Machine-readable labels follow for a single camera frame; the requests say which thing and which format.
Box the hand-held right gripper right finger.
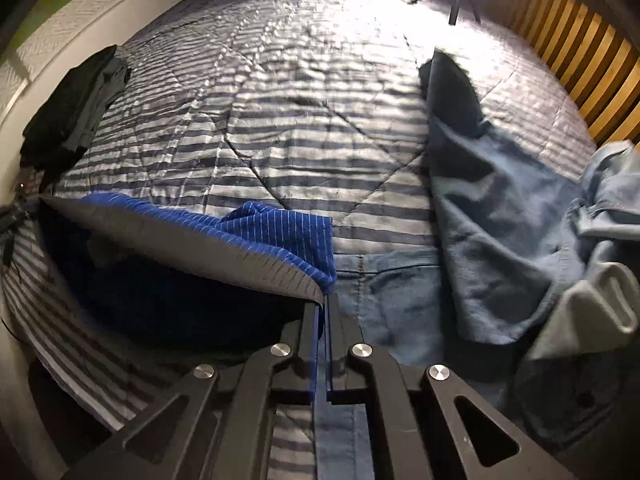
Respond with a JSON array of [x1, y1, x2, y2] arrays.
[[325, 292, 576, 480]]

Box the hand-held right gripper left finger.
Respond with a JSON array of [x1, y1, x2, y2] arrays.
[[62, 302, 326, 480]]

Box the blue pinstriped garment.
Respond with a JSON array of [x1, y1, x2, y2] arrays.
[[40, 192, 337, 356]]

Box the pile of dark clothes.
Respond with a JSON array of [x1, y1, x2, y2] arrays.
[[20, 45, 132, 193]]

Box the light blue denim jeans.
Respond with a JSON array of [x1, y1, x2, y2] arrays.
[[320, 250, 501, 480]]

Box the dark blue cloth garment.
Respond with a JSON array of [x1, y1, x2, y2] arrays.
[[419, 49, 583, 346]]

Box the striped quilted blanket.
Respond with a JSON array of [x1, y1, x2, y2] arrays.
[[0, 0, 601, 480]]

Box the grey-blue garment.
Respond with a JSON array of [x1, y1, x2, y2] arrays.
[[515, 140, 640, 456]]

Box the wooden slatted headboard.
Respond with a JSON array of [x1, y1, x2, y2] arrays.
[[505, 0, 640, 148]]

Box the black cables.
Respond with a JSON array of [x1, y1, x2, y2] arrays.
[[0, 180, 31, 266]]

